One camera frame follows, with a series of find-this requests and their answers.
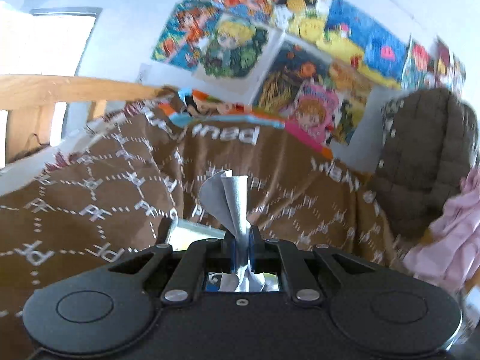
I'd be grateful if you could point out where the brown quilted jacket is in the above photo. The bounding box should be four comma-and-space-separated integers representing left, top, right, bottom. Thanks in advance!
369, 88, 479, 239

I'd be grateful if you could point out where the pink crumpled garment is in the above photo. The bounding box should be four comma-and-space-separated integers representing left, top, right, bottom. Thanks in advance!
403, 167, 479, 292

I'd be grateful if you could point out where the pink girl wall painting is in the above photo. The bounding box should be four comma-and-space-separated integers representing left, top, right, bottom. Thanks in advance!
285, 81, 340, 148

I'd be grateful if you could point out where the wooden bed frame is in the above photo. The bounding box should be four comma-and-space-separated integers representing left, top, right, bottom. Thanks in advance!
1, 75, 173, 164

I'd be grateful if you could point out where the blond character wall painting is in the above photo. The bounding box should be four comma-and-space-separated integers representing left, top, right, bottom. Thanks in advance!
193, 14, 281, 93

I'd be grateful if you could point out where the brown patterned blanket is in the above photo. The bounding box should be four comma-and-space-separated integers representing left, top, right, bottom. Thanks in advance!
1, 102, 395, 359

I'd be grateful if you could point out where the dark orange fish painting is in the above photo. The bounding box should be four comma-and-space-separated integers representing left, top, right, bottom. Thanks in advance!
253, 41, 329, 113

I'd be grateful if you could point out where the red hair character painting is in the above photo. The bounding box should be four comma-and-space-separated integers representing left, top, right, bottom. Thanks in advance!
151, 0, 221, 72

